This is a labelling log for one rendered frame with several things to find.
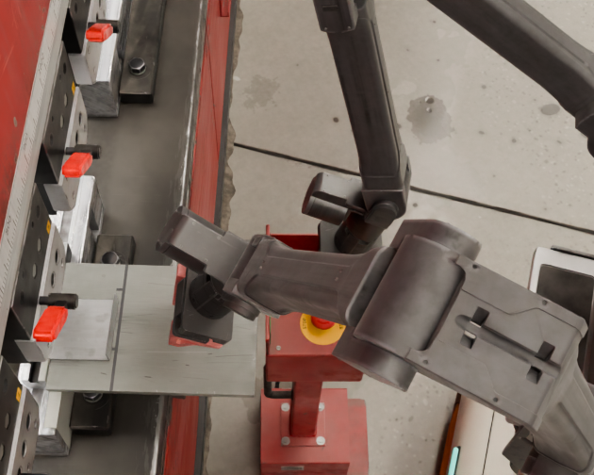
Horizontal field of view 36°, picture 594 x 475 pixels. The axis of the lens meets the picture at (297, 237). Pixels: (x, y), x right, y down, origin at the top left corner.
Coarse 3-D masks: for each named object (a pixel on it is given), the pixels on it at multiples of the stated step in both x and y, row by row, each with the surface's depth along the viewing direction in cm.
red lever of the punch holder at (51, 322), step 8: (40, 296) 102; (48, 296) 102; (56, 296) 101; (64, 296) 101; (72, 296) 101; (40, 304) 102; (48, 304) 101; (56, 304) 100; (64, 304) 100; (72, 304) 101; (48, 312) 97; (56, 312) 97; (64, 312) 98; (40, 320) 95; (48, 320) 95; (56, 320) 96; (64, 320) 98; (40, 328) 94; (48, 328) 94; (56, 328) 95; (40, 336) 94; (48, 336) 94; (56, 336) 95
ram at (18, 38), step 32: (0, 0) 86; (32, 0) 97; (64, 0) 110; (0, 32) 86; (32, 32) 97; (0, 64) 87; (32, 64) 97; (0, 96) 87; (0, 128) 87; (0, 160) 88; (32, 160) 99; (0, 192) 88; (0, 224) 88; (0, 320) 89; (0, 352) 90
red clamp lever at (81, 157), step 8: (80, 144) 111; (88, 144) 111; (96, 144) 112; (72, 152) 111; (80, 152) 110; (88, 152) 110; (96, 152) 111; (72, 160) 105; (80, 160) 105; (88, 160) 107; (64, 168) 104; (72, 168) 104; (80, 168) 104; (88, 168) 107; (72, 176) 104; (80, 176) 105
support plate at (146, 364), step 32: (64, 288) 123; (96, 288) 123; (128, 288) 123; (160, 288) 123; (128, 320) 121; (160, 320) 121; (256, 320) 121; (128, 352) 119; (160, 352) 119; (192, 352) 119; (224, 352) 119; (64, 384) 116; (96, 384) 116; (128, 384) 116; (160, 384) 117; (192, 384) 117; (224, 384) 117
